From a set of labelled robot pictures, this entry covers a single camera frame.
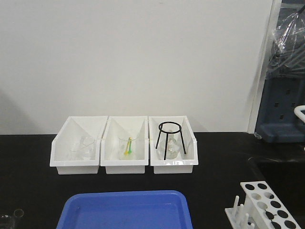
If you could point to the white storage bin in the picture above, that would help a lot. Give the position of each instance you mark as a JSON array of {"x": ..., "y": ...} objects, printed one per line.
[
  {"x": 183, "y": 163},
  {"x": 72, "y": 130},
  {"x": 135, "y": 126}
]

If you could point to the plastic bag of pegs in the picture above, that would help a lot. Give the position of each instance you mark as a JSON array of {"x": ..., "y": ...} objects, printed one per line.
[{"x": 288, "y": 50}]

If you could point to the beaker with coloured stirrers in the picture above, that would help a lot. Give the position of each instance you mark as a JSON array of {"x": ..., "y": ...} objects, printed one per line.
[{"x": 127, "y": 147}]

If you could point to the glassware in left bin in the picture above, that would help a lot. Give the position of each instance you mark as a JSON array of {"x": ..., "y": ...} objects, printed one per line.
[{"x": 82, "y": 150}]

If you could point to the black lab sink basin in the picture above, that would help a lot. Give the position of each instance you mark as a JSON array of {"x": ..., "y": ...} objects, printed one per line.
[{"x": 287, "y": 179}]

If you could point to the middle white storage bin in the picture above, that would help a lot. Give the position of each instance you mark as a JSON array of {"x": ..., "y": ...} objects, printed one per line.
[{"x": 135, "y": 126}]

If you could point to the grey-blue pegboard drying rack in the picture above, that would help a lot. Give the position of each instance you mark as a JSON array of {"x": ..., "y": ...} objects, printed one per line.
[{"x": 276, "y": 121}]

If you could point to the white test tube rack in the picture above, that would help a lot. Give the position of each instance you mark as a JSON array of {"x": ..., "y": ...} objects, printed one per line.
[{"x": 262, "y": 209}]

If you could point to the left white storage bin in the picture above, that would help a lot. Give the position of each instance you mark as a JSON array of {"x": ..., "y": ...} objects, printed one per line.
[{"x": 72, "y": 130}]

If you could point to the clear glass test tube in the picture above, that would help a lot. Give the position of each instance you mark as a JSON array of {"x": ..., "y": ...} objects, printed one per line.
[{"x": 18, "y": 214}]

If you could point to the glass flask in right bin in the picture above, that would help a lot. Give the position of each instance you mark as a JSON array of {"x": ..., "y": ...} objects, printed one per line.
[{"x": 170, "y": 146}]

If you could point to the right white storage bin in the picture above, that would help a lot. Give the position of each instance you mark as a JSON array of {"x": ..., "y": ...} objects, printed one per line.
[{"x": 183, "y": 163}]

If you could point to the clear glass beaker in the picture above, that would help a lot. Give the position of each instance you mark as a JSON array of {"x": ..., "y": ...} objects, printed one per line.
[{"x": 6, "y": 222}]

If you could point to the black wire tripod stand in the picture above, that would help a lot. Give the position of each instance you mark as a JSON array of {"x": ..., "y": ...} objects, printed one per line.
[{"x": 178, "y": 131}]

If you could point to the white gooseneck lab faucet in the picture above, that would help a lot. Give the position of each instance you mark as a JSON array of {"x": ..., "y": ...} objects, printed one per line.
[{"x": 299, "y": 112}]

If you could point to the blue plastic tray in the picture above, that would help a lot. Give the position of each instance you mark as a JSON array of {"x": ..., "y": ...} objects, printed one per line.
[{"x": 161, "y": 209}]

